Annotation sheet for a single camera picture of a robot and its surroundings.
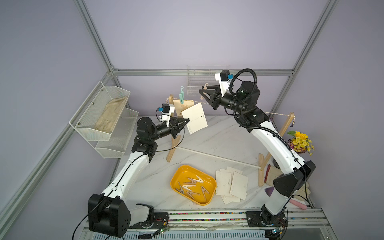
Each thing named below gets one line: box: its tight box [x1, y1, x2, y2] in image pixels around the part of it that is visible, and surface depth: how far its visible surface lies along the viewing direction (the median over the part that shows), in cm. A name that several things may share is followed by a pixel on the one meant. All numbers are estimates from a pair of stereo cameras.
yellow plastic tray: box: [170, 164, 217, 206], surface depth 86 cm
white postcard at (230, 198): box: [223, 195, 241, 205], surface depth 81 cm
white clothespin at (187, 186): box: [182, 184, 197, 192], surface depth 85 cm
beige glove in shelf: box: [94, 96, 128, 133], surface depth 81 cm
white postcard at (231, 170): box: [226, 166, 243, 177], surface depth 92 cm
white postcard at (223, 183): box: [215, 170, 233, 197], surface depth 87 cm
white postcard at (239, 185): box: [230, 171, 249, 201], surface depth 86 cm
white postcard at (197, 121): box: [181, 102, 208, 135], surface depth 70 cm
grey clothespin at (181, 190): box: [175, 181, 184, 195], surface depth 83 cm
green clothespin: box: [179, 86, 184, 104], surface depth 66 cm
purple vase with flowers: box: [286, 130, 315, 156], surface depth 77 cm
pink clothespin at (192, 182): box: [183, 178, 197, 185], surface depth 87 cm
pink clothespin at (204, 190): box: [201, 186, 210, 201], surface depth 84 cm
